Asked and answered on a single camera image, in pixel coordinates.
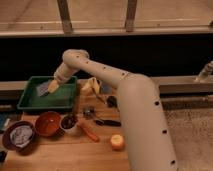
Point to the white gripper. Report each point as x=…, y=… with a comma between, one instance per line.
x=62, y=74

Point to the blue sponge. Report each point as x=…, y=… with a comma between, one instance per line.
x=42, y=89

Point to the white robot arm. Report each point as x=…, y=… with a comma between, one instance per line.
x=147, y=138

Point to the green plastic tray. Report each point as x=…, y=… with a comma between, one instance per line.
x=62, y=99

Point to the yellow banana toy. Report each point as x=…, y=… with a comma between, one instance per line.
x=91, y=86

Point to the orange bowl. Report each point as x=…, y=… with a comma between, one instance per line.
x=48, y=123

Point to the white cup with dark contents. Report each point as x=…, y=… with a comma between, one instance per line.
x=69, y=124

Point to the small metal object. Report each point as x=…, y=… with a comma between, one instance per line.
x=89, y=112

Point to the blue cup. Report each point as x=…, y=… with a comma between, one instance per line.
x=105, y=88

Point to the black rectangular object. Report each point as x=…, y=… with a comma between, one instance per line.
x=111, y=101

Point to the dark red bowl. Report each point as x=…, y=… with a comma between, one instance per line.
x=6, y=136

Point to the crumpled white paper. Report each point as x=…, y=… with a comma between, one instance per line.
x=21, y=136

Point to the orange carrot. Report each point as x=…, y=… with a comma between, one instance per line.
x=89, y=132

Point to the wooden cutting board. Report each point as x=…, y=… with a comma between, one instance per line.
x=66, y=153

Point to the yellow apple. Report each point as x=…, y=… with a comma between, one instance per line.
x=117, y=142

